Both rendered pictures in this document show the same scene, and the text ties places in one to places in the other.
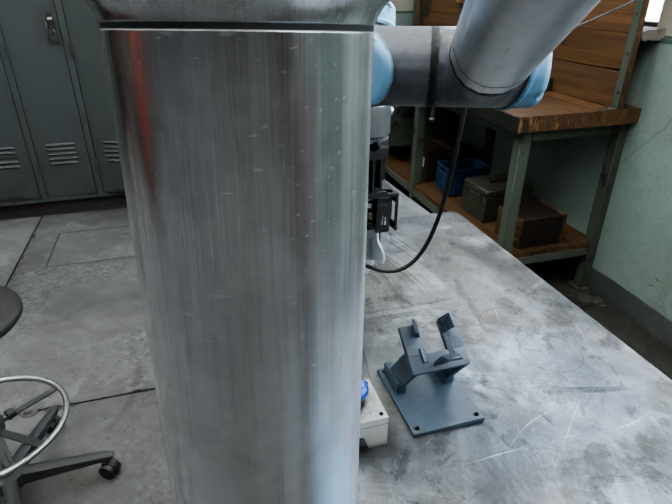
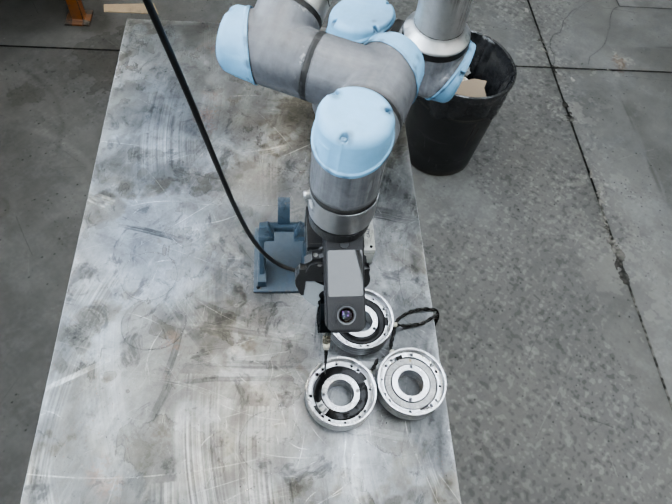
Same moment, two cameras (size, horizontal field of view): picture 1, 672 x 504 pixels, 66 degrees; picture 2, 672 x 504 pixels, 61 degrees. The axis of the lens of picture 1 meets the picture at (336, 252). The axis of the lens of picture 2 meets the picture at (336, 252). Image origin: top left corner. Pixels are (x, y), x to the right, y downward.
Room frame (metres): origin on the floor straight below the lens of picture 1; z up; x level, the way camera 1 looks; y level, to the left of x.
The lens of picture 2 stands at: (1.03, 0.01, 1.66)
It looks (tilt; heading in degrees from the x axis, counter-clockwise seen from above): 58 degrees down; 186
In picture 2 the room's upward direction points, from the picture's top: 10 degrees clockwise
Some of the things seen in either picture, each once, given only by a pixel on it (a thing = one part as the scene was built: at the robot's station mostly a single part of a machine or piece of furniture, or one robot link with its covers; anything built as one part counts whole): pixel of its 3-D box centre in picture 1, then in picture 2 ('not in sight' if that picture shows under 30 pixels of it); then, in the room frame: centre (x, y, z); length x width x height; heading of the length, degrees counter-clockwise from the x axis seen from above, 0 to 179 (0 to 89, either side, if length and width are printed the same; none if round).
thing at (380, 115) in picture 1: (362, 119); (339, 199); (0.65, -0.03, 1.15); 0.08 x 0.08 x 0.05
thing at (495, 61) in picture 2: not in sight; (449, 109); (-0.57, 0.17, 0.21); 0.34 x 0.34 x 0.43
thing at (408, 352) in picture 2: not in sight; (409, 384); (0.71, 0.12, 0.82); 0.10 x 0.10 x 0.04
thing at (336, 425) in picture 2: not in sight; (340, 394); (0.75, 0.02, 0.82); 0.10 x 0.10 x 0.04
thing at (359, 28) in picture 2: not in sight; (361, 40); (0.14, -0.10, 0.97); 0.13 x 0.12 x 0.14; 83
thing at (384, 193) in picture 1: (361, 183); (335, 233); (0.64, -0.03, 1.07); 0.09 x 0.08 x 0.12; 17
